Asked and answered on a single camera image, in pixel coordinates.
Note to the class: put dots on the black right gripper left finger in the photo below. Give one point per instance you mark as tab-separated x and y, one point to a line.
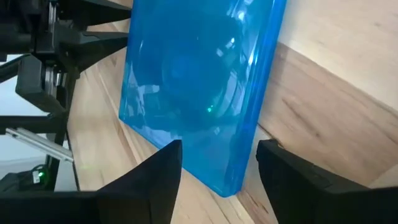
124	205

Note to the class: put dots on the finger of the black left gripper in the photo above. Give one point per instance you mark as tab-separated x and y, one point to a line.
93	12
93	46

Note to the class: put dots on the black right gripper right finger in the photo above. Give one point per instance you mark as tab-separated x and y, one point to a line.
311	199

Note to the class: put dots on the blue plastic jewel case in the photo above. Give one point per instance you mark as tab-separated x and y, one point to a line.
192	77

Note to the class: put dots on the black aluminium frame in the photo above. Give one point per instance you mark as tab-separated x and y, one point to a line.
31	124

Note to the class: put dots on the silver metal bracket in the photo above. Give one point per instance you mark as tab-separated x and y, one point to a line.
40	144

